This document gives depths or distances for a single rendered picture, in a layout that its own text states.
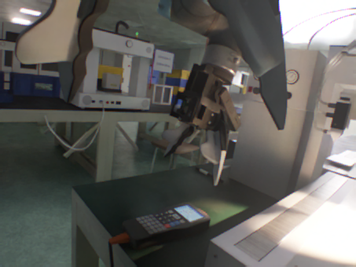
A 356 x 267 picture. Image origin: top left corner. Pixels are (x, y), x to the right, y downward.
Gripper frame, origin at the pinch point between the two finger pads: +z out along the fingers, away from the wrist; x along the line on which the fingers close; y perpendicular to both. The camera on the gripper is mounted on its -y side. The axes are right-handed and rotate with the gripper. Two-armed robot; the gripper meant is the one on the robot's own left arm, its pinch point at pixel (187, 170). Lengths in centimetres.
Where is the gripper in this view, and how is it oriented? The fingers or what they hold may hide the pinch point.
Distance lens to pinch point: 48.8
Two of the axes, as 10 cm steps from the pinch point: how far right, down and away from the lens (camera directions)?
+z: -3.4, 9.4, 0.3
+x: 6.1, 2.5, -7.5
